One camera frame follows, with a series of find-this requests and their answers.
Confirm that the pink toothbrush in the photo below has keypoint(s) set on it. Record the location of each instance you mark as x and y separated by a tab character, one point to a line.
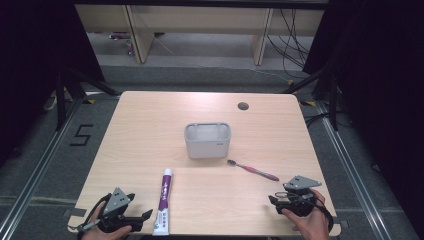
256	171

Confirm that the aluminium floor rail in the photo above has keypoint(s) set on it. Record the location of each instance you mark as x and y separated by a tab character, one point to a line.
353	173
36	173

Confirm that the beige wooden shelf unit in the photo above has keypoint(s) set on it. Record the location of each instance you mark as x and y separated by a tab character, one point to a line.
200	23

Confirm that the grey plastic holder box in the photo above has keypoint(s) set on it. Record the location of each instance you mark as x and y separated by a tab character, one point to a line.
207	146

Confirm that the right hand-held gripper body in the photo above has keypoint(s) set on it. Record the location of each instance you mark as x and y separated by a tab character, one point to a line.
301	182

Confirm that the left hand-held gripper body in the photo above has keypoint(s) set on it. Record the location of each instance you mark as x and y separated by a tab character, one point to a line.
116	201

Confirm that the person's left hand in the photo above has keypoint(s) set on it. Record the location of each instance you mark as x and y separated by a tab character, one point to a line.
100	233

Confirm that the purple white toothpaste tube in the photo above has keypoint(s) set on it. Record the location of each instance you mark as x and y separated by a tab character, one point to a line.
165	190

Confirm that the person's right hand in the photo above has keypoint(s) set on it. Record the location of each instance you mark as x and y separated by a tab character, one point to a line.
313	226

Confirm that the grey table grommet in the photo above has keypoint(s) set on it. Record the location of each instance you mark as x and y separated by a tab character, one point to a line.
243	106

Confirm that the black metal stand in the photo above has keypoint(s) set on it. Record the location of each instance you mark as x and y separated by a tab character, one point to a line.
333	100
61	100

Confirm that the grey tape strip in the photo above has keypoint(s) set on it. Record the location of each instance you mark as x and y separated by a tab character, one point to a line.
76	212
343	224

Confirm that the light wooden table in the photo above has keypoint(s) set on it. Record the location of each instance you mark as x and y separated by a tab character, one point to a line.
253	206

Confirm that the black curtain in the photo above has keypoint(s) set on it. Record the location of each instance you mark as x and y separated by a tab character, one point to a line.
383	83
33	66

